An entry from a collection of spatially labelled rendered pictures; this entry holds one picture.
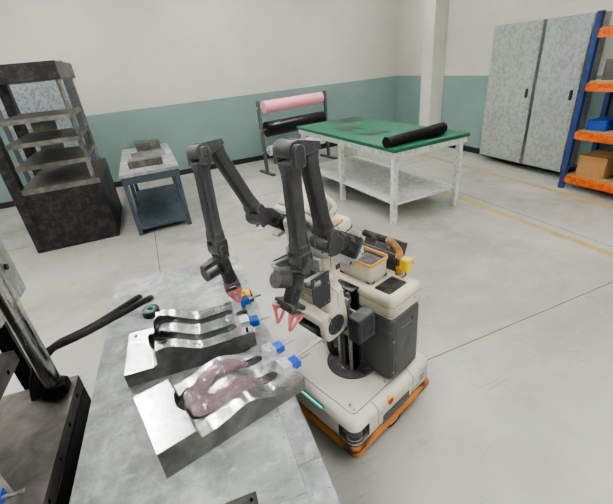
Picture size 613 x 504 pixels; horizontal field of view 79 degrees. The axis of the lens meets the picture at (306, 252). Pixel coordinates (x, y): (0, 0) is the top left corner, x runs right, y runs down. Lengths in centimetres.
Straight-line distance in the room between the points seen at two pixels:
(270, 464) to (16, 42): 742
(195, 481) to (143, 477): 16
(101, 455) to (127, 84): 686
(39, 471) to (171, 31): 709
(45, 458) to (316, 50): 794
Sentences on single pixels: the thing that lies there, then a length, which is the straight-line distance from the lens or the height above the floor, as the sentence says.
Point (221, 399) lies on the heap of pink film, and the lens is 130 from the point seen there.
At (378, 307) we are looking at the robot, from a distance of 184.
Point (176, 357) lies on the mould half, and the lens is 155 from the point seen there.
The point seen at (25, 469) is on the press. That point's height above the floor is 78.
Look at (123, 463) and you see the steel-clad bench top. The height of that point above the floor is 80.
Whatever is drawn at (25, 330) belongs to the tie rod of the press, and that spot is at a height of 110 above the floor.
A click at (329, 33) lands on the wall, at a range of 866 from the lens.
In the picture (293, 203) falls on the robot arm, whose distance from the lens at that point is 118.
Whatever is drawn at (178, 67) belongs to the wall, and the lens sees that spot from 779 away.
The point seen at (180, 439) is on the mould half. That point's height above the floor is 91.
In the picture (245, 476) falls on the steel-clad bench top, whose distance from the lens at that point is 125.
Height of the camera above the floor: 184
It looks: 27 degrees down
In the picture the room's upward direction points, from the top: 6 degrees counter-clockwise
